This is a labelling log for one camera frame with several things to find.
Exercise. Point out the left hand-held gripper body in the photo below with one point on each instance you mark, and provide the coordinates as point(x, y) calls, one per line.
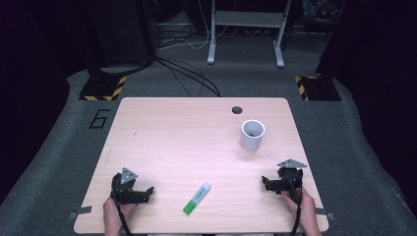
point(126, 196)

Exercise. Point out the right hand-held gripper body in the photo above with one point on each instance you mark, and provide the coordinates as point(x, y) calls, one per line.
point(291, 179)

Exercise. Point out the white cup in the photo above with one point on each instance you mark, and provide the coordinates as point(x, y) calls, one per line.
point(251, 141)

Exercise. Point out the green and white highlighter pen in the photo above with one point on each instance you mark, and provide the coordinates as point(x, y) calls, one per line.
point(196, 199)

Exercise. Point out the person's left hand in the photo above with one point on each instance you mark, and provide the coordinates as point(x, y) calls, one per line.
point(111, 214)

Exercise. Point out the person's right hand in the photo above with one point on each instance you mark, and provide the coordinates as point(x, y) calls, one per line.
point(307, 209)

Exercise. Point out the black stand base hazard tape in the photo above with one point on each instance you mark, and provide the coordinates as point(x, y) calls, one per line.
point(319, 89)
point(102, 89)

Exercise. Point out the black cabinet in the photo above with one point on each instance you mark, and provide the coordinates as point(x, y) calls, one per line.
point(121, 31)

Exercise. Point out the grey table edge bracket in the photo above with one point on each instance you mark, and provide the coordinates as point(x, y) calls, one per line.
point(325, 214)
point(80, 212)

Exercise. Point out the grey metal desk frame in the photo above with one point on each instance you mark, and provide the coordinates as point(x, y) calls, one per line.
point(246, 19)

